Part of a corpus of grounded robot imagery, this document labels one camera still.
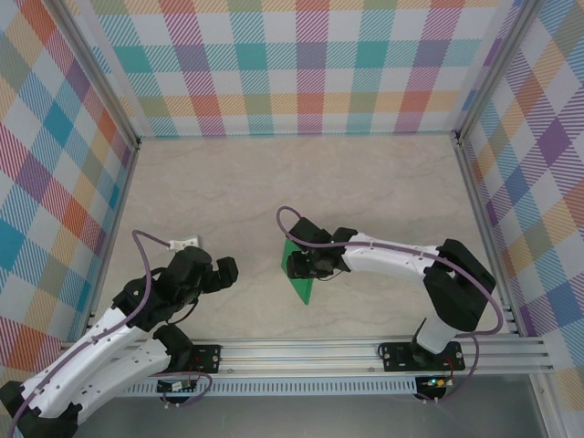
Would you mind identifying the green paper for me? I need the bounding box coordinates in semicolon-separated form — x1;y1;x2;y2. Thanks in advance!
278;236;317;306

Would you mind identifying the grey metal panel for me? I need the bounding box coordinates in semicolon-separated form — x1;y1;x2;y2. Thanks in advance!
77;394;548;438

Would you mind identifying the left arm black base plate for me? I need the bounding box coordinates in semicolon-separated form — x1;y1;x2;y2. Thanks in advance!
182;342;223;376

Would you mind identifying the aluminium side rail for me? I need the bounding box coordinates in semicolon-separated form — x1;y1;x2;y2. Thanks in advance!
79;141;142;343
454;136;524;339

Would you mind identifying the long aluminium base rail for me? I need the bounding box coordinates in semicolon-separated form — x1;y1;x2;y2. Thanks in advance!
49;337;556;378

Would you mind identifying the thin black base wire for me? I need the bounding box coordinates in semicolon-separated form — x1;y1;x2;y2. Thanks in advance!
377;334;415;360

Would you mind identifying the slotted grey cable duct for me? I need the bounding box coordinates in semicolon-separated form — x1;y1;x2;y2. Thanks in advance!
104;376;419;397

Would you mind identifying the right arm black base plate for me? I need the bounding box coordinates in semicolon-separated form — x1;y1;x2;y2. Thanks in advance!
381;341;465;373

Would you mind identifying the aluminium frame post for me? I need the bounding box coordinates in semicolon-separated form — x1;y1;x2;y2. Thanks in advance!
454;0;542;147
47;0;142;151

